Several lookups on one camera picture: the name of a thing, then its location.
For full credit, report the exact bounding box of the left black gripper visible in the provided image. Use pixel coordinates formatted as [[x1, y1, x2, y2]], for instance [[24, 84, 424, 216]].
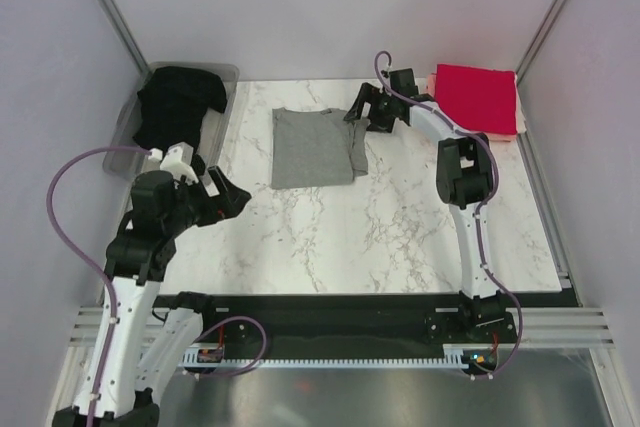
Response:
[[164, 164, 250, 234]]

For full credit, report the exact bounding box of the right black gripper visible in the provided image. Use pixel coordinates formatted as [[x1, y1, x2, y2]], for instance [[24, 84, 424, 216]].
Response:
[[344, 82, 397, 134]]

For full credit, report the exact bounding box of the clear plastic bin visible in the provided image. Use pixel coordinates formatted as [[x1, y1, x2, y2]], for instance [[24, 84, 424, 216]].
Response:
[[111, 62, 240, 167]]

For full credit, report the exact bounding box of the grey t shirt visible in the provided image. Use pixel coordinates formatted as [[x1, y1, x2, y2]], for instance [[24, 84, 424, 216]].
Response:
[[271, 108, 369, 190]]

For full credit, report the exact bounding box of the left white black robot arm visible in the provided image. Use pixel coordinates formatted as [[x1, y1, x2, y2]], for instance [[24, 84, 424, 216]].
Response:
[[52, 166, 251, 426]]

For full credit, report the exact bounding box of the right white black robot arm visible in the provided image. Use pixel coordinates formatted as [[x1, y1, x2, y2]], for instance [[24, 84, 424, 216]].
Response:
[[344, 68, 512, 341]]

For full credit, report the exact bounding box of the pink folded t shirt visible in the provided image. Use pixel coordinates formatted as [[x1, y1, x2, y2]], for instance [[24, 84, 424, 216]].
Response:
[[425, 73, 526, 142]]

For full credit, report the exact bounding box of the black t shirt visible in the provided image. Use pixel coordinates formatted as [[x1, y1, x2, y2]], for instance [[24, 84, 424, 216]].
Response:
[[133, 65, 228, 174]]

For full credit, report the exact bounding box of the red folded t shirt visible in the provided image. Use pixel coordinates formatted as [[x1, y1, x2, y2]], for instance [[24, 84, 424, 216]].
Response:
[[435, 64, 518, 136]]

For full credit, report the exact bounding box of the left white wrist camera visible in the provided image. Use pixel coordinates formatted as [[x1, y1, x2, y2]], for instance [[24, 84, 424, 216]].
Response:
[[146, 142, 199, 185]]

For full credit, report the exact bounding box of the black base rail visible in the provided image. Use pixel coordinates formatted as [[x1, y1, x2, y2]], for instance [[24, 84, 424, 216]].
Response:
[[184, 291, 519, 363]]

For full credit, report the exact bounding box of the white slotted cable duct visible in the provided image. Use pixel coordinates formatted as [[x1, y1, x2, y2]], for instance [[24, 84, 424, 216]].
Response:
[[178, 344, 498, 369]]

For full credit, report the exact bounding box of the right aluminium frame post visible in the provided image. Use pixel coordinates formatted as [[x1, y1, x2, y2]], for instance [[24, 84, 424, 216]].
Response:
[[516, 0, 570, 83]]

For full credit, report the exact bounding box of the aluminium frame post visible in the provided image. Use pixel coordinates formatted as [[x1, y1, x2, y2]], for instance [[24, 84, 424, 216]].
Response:
[[97, 0, 150, 88], [516, 0, 570, 83]]

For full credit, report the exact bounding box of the left aluminium frame post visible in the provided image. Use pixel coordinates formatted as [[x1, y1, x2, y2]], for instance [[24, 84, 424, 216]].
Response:
[[97, 0, 150, 88]]

